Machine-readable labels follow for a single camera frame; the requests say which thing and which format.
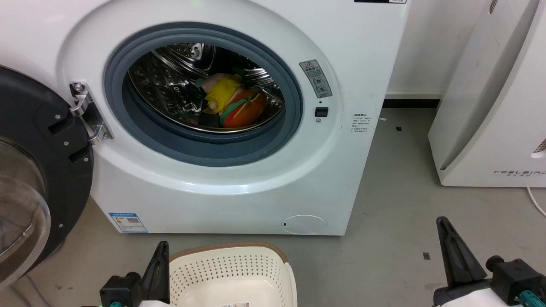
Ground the metal door hinge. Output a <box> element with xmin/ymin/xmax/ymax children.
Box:
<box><xmin>69</xmin><ymin>81</ymin><xmax>113</xmax><ymax>145</ymax></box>

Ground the round white filter cover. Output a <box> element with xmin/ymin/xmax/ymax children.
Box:
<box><xmin>282</xmin><ymin>214</ymin><xmax>327</xmax><ymax>235</ymax></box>

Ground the white air purifier unit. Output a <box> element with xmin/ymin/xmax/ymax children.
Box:
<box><xmin>428</xmin><ymin>0</ymin><xmax>546</xmax><ymax>188</ymax></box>

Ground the dark grey washer door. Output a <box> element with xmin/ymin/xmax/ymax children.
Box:
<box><xmin>0</xmin><ymin>66</ymin><xmax>94</xmax><ymax>291</ymax></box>

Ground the white front-loading washing machine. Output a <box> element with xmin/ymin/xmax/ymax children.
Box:
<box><xmin>0</xmin><ymin>0</ymin><xmax>411</xmax><ymax>236</ymax></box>

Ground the yellow and peach plush toy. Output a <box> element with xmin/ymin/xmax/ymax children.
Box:
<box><xmin>196</xmin><ymin>72</ymin><xmax>245</xmax><ymax>115</ymax></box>

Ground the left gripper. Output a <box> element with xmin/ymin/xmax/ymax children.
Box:
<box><xmin>99</xmin><ymin>241</ymin><xmax>171</xmax><ymax>307</ymax></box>

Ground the white power cable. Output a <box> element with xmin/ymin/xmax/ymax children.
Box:
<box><xmin>526</xmin><ymin>187</ymin><xmax>546</xmax><ymax>217</ymax></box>

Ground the grey rubber door gasket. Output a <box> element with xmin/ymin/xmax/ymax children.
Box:
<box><xmin>104</xmin><ymin>22</ymin><xmax>304</xmax><ymax>167</ymax></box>

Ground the grey warning sticker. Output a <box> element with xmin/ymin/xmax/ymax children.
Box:
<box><xmin>299</xmin><ymin>59</ymin><xmax>333</xmax><ymax>99</ymax></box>

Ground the orange green burger plush toy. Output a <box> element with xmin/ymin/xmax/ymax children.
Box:
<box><xmin>219</xmin><ymin>86</ymin><xmax>269</xmax><ymax>129</ymax></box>

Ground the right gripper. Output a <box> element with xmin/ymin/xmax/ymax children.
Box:
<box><xmin>433</xmin><ymin>216</ymin><xmax>546</xmax><ymax>307</ymax></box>

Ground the blue energy label sticker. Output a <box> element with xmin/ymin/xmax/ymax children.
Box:
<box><xmin>108</xmin><ymin>212</ymin><xmax>148</xmax><ymax>234</ymax></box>

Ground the white perforated laundry basket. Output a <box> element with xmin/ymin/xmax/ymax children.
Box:
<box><xmin>169</xmin><ymin>242</ymin><xmax>298</xmax><ymax>307</ymax></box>

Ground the stainless steel washer drum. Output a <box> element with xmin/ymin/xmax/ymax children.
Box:
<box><xmin>128</xmin><ymin>43</ymin><xmax>285</xmax><ymax>133</ymax></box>

